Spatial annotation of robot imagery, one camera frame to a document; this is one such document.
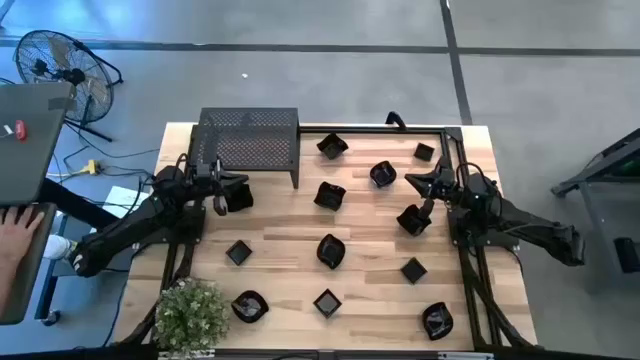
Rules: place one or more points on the artificial green potted plant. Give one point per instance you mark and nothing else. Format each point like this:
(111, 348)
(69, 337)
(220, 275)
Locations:
(192, 315)

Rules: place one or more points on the black box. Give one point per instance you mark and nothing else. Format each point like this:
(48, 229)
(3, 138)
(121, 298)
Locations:
(627, 255)

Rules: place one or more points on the white and yellow bottle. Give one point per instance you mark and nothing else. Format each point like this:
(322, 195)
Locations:
(57, 247)

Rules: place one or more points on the red tag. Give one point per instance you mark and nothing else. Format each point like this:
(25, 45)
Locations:
(20, 130)

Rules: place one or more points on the dark grey equipment cart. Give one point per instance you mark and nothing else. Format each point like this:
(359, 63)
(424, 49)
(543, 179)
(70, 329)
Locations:
(600, 170)

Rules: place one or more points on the black round lobed mini plate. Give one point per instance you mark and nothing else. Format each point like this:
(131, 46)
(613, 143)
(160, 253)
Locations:
(383, 174)
(331, 251)
(249, 306)
(437, 321)

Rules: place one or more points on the blue desk leg with caster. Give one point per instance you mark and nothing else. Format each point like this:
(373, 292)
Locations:
(47, 290)

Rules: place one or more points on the white paper sheet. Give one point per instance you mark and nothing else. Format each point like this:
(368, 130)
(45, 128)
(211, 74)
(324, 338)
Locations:
(125, 197)

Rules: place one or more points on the black desk support beam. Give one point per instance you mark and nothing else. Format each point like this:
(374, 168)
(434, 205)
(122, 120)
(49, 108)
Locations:
(75, 202)

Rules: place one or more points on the person's forearm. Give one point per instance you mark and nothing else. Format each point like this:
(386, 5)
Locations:
(6, 285)

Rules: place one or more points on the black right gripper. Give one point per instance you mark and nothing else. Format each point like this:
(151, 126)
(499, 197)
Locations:
(450, 185)

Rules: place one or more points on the black perforated metal shelf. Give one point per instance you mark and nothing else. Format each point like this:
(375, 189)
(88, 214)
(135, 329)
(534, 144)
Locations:
(250, 150)

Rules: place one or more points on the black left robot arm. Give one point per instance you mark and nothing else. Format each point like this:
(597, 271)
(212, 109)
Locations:
(125, 225)

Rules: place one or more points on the black floor fan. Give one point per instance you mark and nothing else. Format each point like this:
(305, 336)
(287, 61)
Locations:
(75, 76)

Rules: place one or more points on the yellow power plug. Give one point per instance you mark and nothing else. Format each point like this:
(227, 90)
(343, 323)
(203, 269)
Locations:
(91, 167)

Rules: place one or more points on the black small square mini plate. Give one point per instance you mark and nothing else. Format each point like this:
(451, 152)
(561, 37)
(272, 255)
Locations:
(424, 152)
(239, 252)
(413, 270)
(327, 303)

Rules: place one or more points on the person's hand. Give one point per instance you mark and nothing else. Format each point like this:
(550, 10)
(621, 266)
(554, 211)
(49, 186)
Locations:
(17, 232)

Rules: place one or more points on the large grey desk panel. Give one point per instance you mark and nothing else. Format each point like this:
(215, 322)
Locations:
(30, 165)

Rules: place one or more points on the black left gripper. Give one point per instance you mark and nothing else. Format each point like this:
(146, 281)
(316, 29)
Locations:
(205, 180)

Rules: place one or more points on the black aluminium extrusion frame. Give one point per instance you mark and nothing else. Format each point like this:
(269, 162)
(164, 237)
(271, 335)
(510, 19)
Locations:
(375, 130)

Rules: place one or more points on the black wavy square mini plate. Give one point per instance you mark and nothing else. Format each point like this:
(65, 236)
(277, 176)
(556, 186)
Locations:
(411, 222)
(332, 146)
(242, 199)
(330, 196)

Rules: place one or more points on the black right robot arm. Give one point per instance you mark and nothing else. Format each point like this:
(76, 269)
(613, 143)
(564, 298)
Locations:
(530, 222)

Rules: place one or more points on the white sticker strip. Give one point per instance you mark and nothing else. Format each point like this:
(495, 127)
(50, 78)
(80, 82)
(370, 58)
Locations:
(6, 131)

